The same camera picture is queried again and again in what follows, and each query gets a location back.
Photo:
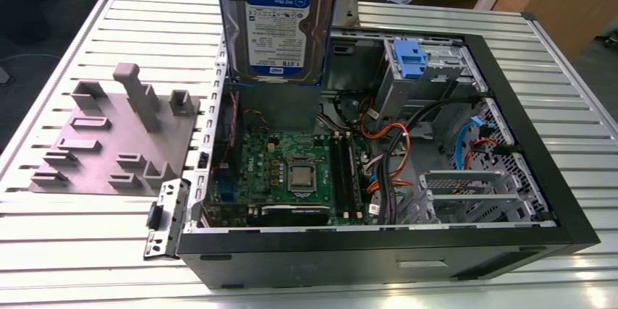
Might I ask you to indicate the hard disk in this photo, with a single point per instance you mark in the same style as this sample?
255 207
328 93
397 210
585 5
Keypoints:
285 41

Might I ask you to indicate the metal disk bay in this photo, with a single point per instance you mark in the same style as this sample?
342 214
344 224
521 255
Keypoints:
473 197

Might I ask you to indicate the grey power supply unit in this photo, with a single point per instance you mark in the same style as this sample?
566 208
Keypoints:
275 106

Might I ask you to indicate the blue drive latch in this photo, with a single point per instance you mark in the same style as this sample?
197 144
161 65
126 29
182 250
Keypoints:
409 59

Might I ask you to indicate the green motherboard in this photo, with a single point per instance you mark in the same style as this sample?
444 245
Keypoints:
261 150

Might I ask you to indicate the metal optical drive cage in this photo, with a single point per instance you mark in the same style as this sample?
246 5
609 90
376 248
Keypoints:
416 92

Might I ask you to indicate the grey parts rack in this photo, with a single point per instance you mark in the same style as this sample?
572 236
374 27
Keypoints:
126 142

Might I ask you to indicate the black CPU socket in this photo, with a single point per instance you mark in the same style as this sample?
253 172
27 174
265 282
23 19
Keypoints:
302 160

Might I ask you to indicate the silver CPU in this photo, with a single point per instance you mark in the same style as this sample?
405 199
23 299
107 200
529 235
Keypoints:
302 176

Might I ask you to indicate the black RAM slot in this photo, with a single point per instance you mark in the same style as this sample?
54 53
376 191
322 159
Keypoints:
356 178
340 175

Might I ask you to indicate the black graphics card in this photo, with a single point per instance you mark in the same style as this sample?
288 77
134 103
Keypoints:
290 215

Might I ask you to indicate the black open PC case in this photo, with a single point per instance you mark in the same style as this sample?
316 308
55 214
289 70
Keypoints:
338 262

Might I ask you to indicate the metal card retention bracket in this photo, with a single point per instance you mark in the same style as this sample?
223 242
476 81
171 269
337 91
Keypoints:
166 215

